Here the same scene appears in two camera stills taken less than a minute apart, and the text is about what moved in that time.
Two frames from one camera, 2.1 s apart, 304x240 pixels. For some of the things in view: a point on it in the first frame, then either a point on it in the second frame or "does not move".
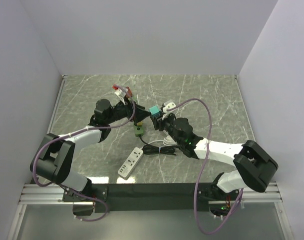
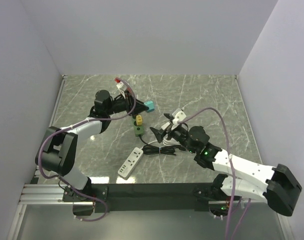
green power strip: [138, 130] does not move
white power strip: [130, 164] does not move
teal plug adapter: [153, 110] to [151, 105]
